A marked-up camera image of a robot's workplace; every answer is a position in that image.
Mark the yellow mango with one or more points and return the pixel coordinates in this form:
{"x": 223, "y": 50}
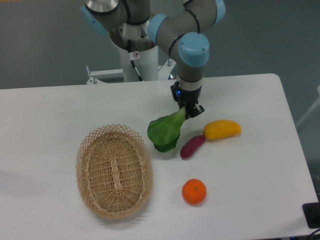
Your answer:
{"x": 220, "y": 129}

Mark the black device at table edge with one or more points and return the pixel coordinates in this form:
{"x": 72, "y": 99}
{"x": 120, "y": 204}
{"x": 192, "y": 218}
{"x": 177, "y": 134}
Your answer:
{"x": 312, "y": 214}

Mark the white metal base frame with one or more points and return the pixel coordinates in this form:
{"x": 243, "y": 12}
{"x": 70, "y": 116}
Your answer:
{"x": 167, "y": 71}

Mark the green bok choy vegetable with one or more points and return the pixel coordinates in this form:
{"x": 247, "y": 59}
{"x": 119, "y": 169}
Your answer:
{"x": 164, "y": 132}

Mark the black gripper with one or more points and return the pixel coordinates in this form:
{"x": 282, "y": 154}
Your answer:
{"x": 187, "y": 99}

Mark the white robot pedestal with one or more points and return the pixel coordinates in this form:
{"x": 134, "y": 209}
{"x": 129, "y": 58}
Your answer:
{"x": 139, "y": 55}

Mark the purple sweet potato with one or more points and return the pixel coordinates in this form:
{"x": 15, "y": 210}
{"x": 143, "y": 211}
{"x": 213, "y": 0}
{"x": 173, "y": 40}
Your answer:
{"x": 192, "y": 146}

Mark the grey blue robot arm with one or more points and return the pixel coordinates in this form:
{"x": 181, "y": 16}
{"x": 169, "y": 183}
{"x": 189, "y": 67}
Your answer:
{"x": 180, "y": 37}

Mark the orange tangerine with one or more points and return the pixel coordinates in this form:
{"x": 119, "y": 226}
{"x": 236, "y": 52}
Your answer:
{"x": 194, "y": 191}

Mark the woven wicker basket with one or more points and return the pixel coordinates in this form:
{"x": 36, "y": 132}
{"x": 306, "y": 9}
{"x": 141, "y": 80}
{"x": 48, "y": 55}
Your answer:
{"x": 114, "y": 172}

